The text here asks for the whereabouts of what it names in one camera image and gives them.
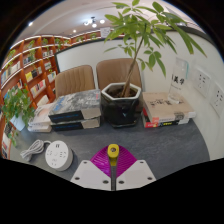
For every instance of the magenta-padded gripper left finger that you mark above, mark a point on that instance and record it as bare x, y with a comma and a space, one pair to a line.
91, 175

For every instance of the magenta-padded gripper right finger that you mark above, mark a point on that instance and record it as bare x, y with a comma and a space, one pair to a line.
136, 174

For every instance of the yellow charger block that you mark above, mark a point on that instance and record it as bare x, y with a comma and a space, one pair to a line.
113, 150

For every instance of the round white power strip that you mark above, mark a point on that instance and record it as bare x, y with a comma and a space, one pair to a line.
58, 156

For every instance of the thick dark-spine book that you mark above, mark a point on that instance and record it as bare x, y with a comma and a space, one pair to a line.
75, 125

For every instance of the red and black book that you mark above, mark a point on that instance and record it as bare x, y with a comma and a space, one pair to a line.
160, 124

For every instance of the small tree in black pot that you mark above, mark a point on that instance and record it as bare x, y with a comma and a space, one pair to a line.
120, 108

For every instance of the thin white book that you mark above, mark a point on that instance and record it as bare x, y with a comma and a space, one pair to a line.
39, 128

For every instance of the thick grey-cover book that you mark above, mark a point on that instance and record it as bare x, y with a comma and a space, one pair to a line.
76, 103

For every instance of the tan cover book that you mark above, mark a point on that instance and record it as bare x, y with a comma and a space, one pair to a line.
165, 105

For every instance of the white picture-cover book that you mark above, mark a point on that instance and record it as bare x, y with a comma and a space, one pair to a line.
43, 115

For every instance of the tan padded chair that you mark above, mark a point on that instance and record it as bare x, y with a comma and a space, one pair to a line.
113, 71
75, 80

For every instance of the clear acrylic sign holder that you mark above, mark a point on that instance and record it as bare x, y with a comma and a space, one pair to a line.
178, 80

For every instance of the leafy plant in white pot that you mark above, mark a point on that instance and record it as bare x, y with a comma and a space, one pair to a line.
16, 103

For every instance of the wooden bookshelf unit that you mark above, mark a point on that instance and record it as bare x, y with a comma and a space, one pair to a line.
33, 70

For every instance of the white black-framed partition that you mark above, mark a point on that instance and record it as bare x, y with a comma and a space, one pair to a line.
83, 55

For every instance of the multi-bulb ceiling lamp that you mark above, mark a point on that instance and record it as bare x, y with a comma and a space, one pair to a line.
93, 22

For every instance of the recessed ceiling lights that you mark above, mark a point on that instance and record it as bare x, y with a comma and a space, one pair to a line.
30, 24

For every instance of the white wall socket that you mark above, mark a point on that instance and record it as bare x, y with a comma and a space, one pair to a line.
202, 81
217, 98

